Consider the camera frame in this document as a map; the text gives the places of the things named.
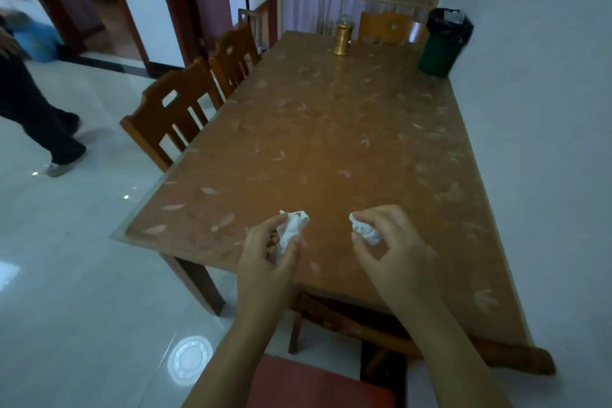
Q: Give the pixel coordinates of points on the person's right hand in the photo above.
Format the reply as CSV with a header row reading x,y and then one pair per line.
x,y
406,264

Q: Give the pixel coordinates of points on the person's left hand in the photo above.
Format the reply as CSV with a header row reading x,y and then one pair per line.
x,y
260,274

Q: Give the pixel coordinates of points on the person's left thumb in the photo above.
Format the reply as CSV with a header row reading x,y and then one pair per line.
x,y
290,254

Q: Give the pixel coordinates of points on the person's right thumb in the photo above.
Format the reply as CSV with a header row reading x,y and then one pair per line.
x,y
367,254

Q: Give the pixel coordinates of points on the long white tissue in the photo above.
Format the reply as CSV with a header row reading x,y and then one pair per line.
x,y
291,230

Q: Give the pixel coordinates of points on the small white tissue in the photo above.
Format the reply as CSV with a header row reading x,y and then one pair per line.
x,y
366,230

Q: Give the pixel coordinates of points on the person's right forearm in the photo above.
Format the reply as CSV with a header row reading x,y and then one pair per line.
x,y
452,360

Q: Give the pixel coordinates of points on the person's left forearm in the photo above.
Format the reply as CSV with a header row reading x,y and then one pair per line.
x,y
234,360

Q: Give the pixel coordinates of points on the brown wooden dining table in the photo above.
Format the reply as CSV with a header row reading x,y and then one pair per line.
x,y
330,135

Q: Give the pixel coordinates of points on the red seat cushion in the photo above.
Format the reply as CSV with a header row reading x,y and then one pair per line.
x,y
311,383

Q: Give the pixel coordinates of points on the wooden slat-back chair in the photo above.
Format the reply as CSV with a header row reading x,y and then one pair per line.
x,y
389,27
167,116
497,355
234,58

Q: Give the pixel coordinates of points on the green trash bin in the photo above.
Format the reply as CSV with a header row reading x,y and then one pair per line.
x,y
437,58

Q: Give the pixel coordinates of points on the golden jar with glass top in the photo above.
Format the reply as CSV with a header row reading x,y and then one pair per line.
x,y
343,37

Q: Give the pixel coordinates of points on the grey metal rack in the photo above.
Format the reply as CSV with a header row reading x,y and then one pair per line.
x,y
252,25

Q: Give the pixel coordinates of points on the black bin bag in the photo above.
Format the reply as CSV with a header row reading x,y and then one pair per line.
x,y
447,27

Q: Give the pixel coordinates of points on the blue bag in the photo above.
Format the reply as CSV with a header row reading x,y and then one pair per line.
x,y
38,42

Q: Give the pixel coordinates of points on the dark red door frame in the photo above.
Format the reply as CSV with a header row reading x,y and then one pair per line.
x,y
129,20

